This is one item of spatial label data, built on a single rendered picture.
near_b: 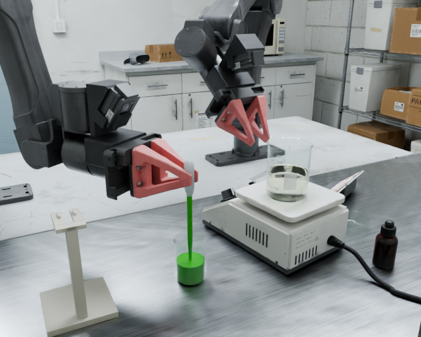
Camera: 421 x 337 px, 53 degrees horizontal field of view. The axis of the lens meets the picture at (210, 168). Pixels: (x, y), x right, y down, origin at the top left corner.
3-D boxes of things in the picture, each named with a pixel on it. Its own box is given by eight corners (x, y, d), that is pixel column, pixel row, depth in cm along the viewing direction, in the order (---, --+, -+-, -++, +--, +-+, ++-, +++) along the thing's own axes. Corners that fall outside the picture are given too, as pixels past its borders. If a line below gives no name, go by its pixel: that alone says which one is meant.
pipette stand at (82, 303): (40, 297, 54) (25, 204, 49) (103, 281, 57) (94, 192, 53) (47, 338, 47) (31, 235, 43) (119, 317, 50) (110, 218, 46)
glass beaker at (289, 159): (317, 200, 61) (323, 144, 58) (288, 212, 58) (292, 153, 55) (281, 186, 66) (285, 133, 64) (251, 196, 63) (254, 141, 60)
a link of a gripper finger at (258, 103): (287, 126, 73) (259, 85, 77) (255, 133, 69) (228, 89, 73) (267, 149, 78) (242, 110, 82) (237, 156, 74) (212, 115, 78)
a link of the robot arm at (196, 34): (210, 57, 69) (226, -11, 70) (164, 55, 72) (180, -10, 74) (233, 84, 80) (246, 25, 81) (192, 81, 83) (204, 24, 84)
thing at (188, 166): (185, 192, 54) (184, 159, 52) (194, 194, 53) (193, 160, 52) (182, 194, 53) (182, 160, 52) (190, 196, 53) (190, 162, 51)
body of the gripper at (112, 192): (164, 133, 59) (123, 126, 63) (114, 153, 51) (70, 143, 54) (166, 177, 61) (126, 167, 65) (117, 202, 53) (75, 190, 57)
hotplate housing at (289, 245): (199, 224, 72) (198, 180, 70) (256, 204, 80) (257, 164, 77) (299, 287, 56) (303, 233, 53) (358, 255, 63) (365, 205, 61)
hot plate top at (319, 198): (232, 195, 64) (232, 189, 64) (287, 177, 71) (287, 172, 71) (291, 225, 55) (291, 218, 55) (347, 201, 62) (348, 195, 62)
